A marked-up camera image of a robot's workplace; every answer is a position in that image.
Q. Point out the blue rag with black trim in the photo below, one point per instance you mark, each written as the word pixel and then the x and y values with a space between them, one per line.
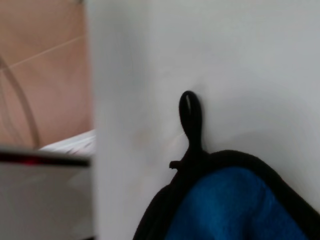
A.
pixel 225 205

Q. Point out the grey metal box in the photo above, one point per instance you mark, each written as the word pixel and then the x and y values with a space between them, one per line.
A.
pixel 42 195

